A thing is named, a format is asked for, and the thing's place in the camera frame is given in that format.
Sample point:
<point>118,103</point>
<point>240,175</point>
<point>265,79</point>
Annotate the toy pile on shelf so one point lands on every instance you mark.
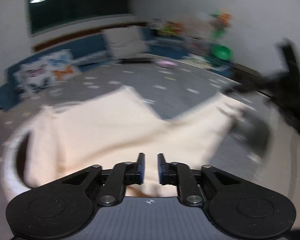
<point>195,25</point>

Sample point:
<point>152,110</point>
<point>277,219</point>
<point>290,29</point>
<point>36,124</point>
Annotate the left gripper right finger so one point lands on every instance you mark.
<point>167,172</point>

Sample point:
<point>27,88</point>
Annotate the pink small object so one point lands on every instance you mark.
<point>166,64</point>

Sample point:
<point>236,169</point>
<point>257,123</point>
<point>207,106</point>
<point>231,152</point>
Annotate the black remote control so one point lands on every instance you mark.
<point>136,60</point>

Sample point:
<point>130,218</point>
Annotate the beige cushion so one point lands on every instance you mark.
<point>124,42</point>

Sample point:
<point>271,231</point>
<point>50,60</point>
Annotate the blue sofa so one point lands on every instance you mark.
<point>85,54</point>

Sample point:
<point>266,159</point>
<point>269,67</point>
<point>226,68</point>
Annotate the butterfly print pillow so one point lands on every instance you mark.
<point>47,71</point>

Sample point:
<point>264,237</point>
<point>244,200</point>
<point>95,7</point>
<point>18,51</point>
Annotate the green plastic basin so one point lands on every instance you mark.
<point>221,52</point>

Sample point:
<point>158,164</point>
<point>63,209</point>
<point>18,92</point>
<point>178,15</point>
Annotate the cream sweatshirt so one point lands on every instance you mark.
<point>116,127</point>

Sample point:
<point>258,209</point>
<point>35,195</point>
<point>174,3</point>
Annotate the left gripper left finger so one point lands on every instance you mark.
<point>135,171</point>

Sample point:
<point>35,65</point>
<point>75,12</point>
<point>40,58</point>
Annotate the grey star tablecloth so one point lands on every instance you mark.
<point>168,92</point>

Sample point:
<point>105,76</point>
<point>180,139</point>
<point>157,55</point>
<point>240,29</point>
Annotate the dark window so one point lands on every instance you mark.
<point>45,14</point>

